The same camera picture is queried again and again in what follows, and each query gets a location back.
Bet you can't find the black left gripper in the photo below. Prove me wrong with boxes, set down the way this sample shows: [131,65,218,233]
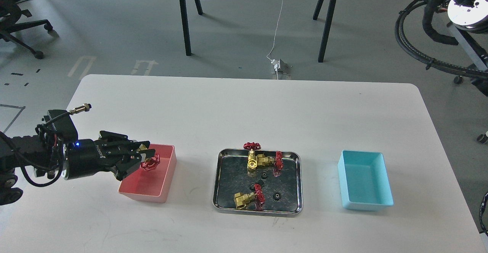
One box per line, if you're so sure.
[61,131,150,180]

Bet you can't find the brass valve red handle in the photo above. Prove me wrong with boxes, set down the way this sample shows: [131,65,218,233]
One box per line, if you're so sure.
[233,183,265,211]
[243,142,284,177]
[136,142,160,171]

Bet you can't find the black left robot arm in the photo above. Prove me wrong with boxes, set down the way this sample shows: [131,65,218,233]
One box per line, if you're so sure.
[0,103,160,205]

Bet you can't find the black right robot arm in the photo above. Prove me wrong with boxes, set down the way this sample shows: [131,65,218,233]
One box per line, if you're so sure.
[395,0,488,95]

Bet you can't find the pink plastic box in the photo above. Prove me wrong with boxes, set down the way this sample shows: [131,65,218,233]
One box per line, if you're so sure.
[118,144,177,203]

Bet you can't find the blue plastic box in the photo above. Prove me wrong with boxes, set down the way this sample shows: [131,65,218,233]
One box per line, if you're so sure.
[337,150,394,211]

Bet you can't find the metal tray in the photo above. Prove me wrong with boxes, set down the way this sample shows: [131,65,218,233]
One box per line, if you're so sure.
[213,148,303,216]

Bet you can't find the white power adapter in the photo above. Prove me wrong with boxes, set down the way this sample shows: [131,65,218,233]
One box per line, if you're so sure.
[270,59,290,80]

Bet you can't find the black tripod legs left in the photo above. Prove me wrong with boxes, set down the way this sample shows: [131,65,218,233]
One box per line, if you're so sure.
[178,0,203,56]

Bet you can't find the black tripod legs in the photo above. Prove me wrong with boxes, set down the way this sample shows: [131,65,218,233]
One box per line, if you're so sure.
[313,0,337,63]
[178,0,203,56]

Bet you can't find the black office chair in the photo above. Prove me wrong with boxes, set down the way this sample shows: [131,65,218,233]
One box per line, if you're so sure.
[0,0,53,59]

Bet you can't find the black tripod legs right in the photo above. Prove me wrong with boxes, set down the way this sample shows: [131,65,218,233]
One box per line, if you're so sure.
[313,0,337,63]

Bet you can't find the brass valve red handle bottom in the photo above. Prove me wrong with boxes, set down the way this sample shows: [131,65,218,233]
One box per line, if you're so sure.
[233,183,265,211]

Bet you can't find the brass valve red handle top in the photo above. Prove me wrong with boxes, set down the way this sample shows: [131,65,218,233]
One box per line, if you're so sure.
[243,142,284,177]

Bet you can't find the white cable on floor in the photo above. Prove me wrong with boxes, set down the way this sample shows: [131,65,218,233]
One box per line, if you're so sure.
[266,0,289,61]

